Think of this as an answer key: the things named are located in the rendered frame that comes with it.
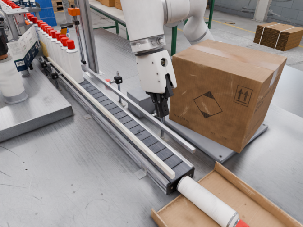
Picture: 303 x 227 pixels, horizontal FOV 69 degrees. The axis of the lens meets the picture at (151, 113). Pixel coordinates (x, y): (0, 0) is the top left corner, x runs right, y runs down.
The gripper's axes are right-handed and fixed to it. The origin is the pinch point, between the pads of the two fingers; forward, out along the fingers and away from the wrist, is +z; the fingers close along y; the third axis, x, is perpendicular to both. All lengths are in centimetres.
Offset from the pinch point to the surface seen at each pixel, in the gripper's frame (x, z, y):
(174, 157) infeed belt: -2.8, 17.9, 2.8
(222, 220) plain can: 1.3, 26.0, -17.3
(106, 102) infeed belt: -1.8, 3.7, 42.0
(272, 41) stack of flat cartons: -392, 39, 170
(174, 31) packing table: -179, -16, 188
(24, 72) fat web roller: 19, -15, 85
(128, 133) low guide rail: 4.1, 9.5, 15.7
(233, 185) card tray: -12.2, 27.8, -10.8
